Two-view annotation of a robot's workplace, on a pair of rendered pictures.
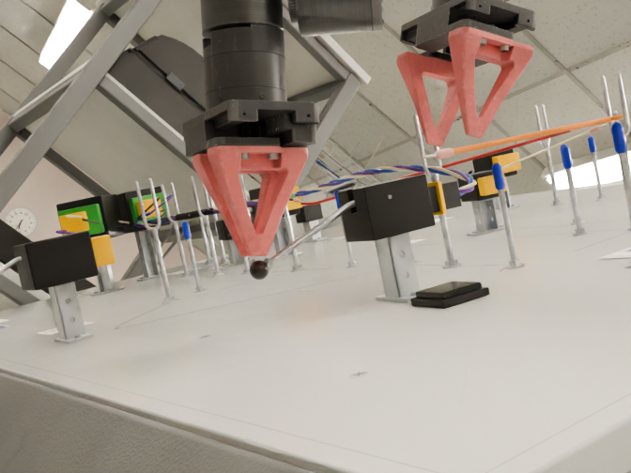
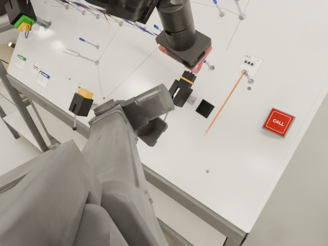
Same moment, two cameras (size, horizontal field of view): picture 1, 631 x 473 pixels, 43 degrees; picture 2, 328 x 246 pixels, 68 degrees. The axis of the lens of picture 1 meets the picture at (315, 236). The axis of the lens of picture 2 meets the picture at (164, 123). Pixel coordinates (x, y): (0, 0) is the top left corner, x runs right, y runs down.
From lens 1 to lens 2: 71 cm
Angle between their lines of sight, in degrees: 71
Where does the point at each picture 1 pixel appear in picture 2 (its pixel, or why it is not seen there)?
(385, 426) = (225, 202)
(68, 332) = not seen: hidden behind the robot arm
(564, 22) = not seen: outside the picture
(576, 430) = (256, 211)
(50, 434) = (148, 176)
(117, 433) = (171, 189)
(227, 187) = not seen: hidden behind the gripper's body
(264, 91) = (150, 129)
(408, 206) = (186, 95)
